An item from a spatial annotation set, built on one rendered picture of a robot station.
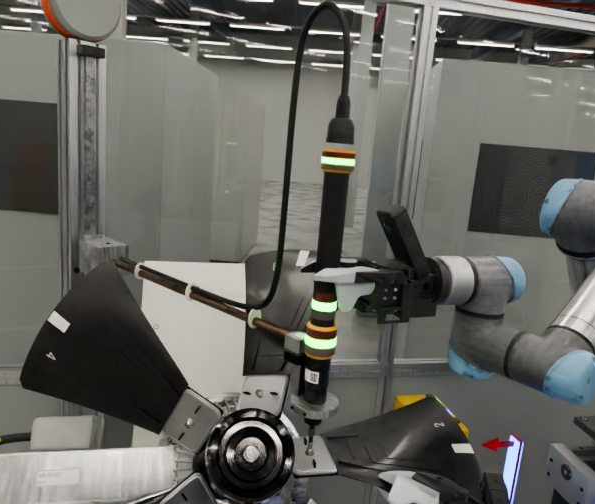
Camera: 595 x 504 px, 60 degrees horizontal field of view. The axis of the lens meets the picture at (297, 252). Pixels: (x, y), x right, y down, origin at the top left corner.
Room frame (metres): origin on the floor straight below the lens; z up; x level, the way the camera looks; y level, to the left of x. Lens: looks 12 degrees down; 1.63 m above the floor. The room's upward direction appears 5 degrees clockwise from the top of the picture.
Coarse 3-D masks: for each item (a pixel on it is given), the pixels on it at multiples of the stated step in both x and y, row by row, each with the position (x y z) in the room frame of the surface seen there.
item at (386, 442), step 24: (408, 408) 0.81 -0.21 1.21; (432, 408) 0.81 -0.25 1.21; (336, 432) 0.74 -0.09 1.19; (360, 432) 0.74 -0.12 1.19; (384, 432) 0.74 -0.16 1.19; (408, 432) 0.75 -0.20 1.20; (432, 432) 0.75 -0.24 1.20; (456, 432) 0.76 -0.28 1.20; (336, 456) 0.68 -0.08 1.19; (360, 456) 0.68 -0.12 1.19; (384, 456) 0.69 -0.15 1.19; (408, 456) 0.69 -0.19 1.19; (432, 456) 0.70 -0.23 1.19; (456, 456) 0.71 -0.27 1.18; (360, 480) 0.64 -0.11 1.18; (456, 480) 0.67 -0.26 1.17; (480, 480) 0.68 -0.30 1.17
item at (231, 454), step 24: (216, 432) 0.62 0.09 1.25; (240, 432) 0.63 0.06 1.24; (264, 432) 0.63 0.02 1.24; (288, 432) 0.64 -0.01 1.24; (216, 456) 0.60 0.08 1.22; (240, 456) 0.62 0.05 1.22; (264, 456) 0.62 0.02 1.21; (288, 456) 0.62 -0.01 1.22; (216, 480) 0.58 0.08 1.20; (240, 480) 0.60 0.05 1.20; (264, 480) 0.60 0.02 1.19
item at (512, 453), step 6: (510, 438) 0.77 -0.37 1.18; (516, 444) 0.76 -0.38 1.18; (510, 450) 0.77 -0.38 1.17; (516, 450) 0.76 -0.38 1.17; (510, 456) 0.77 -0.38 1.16; (516, 456) 0.76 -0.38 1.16; (510, 462) 0.76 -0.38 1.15; (510, 468) 0.76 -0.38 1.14; (504, 474) 0.77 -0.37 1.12; (510, 474) 0.76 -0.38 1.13; (504, 480) 0.77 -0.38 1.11; (510, 480) 0.76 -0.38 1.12; (510, 486) 0.76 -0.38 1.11
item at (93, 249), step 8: (80, 240) 1.10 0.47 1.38; (88, 240) 1.10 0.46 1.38; (96, 240) 1.11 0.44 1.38; (104, 240) 1.12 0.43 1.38; (112, 240) 1.12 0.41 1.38; (80, 248) 1.09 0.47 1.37; (88, 248) 1.07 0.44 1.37; (96, 248) 1.05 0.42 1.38; (104, 248) 1.05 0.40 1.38; (112, 248) 1.07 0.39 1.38; (120, 248) 1.08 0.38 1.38; (128, 248) 1.09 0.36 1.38; (80, 256) 1.09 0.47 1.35; (88, 256) 1.07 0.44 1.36; (96, 256) 1.05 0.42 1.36; (104, 256) 1.05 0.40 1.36; (112, 256) 1.07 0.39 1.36; (120, 256) 1.08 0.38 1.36; (128, 256) 1.09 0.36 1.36; (80, 264) 1.09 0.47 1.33; (88, 264) 1.07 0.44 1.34; (96, 264) 1.05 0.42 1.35; (88, 272) 1.07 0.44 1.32; (120, 272) 1.08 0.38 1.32
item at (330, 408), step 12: (288, 336) 0.71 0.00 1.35; (288, 348) 0.71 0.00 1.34; (300, 348) 0.69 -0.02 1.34; (288, 360) 0.70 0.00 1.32; (300, 360) 0.69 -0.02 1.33; (300, 372) 0.69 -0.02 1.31; (300, 384) 0.69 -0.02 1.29; (300, 396) 0.69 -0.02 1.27; (300, 408) 0.66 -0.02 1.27; (312, 408) 0.66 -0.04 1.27; (324, 408) 0.66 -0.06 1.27; (336, 408) 0.67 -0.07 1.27
